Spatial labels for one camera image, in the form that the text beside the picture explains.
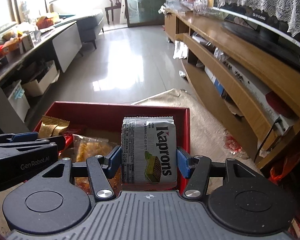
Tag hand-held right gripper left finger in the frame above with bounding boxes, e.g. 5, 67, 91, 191
15, 145, 122, 202

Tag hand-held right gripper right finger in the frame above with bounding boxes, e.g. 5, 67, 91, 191
176, 147, 275, 201

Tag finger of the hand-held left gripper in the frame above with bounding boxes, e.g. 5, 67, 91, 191
0, 131, 40, 143
0, 135, 66, 151

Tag small gold snack packet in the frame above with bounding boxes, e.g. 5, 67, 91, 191
38, 115, 70, 138

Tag clear golden snack packet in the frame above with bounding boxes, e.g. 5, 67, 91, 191
72, 133, 122, 195

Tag red and white snack packet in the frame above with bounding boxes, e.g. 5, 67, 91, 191
64, 127, 85, 151

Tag grey wafer packet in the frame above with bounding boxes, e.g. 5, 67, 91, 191
121, 116, 178, 185

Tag red cardboard box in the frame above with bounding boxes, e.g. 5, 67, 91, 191
33, 101, 191, 193

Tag white storage box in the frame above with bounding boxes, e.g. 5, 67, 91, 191
4, 79, 31, 121

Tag open cardboard box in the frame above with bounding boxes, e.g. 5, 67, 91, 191
22, 59, 61, 97

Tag dark long sideboard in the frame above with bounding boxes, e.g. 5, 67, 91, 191
0, 21, 83, 131

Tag blue and white box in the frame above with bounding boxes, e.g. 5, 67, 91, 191
204, 66, 227, 98

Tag small grey box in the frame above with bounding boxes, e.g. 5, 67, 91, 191
21, 31, 42, 51

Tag long white device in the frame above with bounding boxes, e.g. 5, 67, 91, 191
224, 57, 300, 133

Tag orange plastic bag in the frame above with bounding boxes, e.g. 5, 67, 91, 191
269, 149, 300, 183

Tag white plastic bag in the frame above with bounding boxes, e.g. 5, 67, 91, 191
172, 41, 190, 60

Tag wooden television cabinet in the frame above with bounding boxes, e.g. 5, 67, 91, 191
163, 8, 300, 171

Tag grey sofa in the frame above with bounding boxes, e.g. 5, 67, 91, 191
76, 8, 106, 50

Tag black television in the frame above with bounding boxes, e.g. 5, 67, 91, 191
221, 4, 300, 73

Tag dark wooden chair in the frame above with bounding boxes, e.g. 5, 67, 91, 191
104, 0, 125, 26

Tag glass sliding door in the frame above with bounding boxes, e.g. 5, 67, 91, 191
123, 0, 167, 28

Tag clear plastic bags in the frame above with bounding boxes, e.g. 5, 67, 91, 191
193, 0, 215, 13

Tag white lace cover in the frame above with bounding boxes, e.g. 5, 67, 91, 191
216, 0, 300, 37

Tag black cable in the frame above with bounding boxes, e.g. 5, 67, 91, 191
254, 118, 283, 161

